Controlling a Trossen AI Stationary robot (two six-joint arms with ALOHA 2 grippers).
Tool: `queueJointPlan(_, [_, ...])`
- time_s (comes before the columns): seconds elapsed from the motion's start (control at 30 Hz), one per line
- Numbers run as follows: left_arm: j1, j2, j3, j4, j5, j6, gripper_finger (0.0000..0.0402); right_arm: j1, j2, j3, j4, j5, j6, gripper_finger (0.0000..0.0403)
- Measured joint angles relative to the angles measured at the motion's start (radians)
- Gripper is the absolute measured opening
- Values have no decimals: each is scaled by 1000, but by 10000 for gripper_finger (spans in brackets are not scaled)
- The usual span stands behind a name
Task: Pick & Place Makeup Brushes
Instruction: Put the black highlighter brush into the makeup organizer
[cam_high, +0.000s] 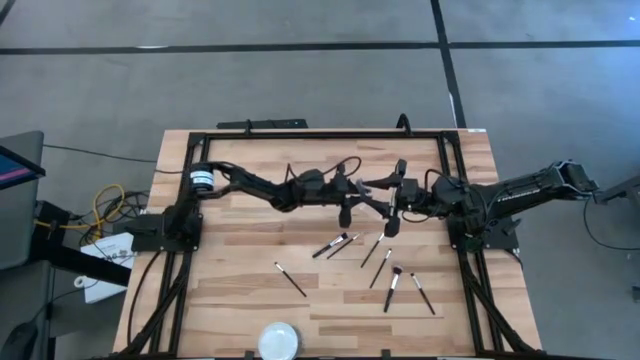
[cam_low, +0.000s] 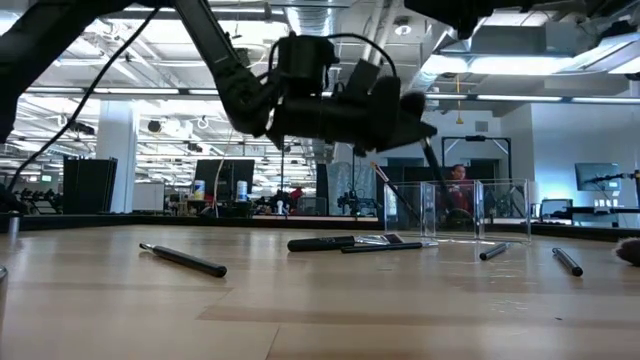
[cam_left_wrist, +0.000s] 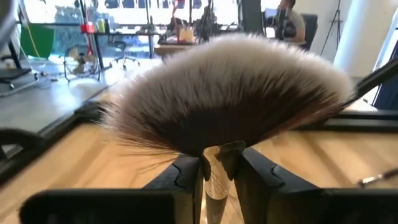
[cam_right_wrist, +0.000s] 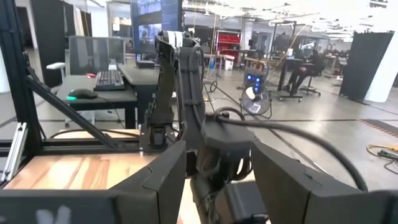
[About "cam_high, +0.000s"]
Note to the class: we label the fluffy grey powder brush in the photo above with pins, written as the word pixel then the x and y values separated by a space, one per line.
pixel 366 189

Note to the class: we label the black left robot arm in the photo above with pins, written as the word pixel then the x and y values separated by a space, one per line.
pixel 260 187

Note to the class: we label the black table clamp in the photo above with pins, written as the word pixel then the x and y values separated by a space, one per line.
pixel 248 127

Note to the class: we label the grey cart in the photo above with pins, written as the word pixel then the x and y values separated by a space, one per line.
pixel 20 225

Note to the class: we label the black stand beam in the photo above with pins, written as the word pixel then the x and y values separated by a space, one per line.
pixel 90 265

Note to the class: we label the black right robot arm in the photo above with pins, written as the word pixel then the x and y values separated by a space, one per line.
pixel 520 190

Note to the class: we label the grey metal stand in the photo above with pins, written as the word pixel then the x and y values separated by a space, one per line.
pixel 625 190

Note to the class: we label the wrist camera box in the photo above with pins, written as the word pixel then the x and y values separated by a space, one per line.
pixel 336 185
pixel 414 190

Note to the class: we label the fluffy pink-tipped powder brush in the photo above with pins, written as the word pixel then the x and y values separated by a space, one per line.
pixel 391 292

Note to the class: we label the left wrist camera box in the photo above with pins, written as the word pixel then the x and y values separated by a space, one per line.
pixel 336 185

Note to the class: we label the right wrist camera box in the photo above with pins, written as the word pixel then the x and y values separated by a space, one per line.
pixel 414 190

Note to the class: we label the black rounded floor object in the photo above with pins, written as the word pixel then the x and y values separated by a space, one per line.
pixel 17 342

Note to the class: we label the white round disc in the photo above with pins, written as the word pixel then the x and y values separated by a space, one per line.
pixel 278 342

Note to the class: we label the long black bar device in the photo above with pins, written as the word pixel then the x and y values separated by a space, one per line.
pixel 270 124

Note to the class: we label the white paper box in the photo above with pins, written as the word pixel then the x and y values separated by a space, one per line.
pixel 112 247

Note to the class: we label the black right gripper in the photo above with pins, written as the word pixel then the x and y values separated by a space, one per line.
pixel 392 227

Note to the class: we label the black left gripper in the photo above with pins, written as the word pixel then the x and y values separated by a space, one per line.
pixel 345 217

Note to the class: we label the screen with purple display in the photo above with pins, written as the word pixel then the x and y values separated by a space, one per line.
pixel 15 172

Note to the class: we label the short black makeup pencil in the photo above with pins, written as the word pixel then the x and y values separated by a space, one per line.
pixel 372 251

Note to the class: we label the thin black makeup brush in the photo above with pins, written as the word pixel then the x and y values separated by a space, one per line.
pixel 342 246
pixel 424 296
pixel 380 270
pixel 292 281

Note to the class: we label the black aluminium table frame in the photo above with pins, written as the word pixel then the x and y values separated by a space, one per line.
pixel 325 135

